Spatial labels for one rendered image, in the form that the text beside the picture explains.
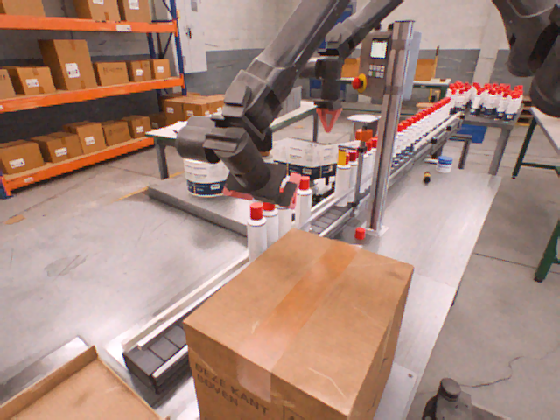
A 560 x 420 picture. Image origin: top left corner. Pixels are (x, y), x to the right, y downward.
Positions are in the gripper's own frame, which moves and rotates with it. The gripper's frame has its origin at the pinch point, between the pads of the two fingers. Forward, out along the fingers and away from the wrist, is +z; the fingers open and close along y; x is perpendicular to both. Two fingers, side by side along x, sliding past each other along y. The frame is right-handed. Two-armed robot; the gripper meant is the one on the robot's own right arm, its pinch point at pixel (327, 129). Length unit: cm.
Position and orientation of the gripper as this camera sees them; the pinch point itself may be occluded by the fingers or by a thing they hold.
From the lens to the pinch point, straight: 107.0
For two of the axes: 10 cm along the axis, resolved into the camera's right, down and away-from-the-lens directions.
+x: 8.8, 2.1, -4.2
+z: 0.0, 8.9, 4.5
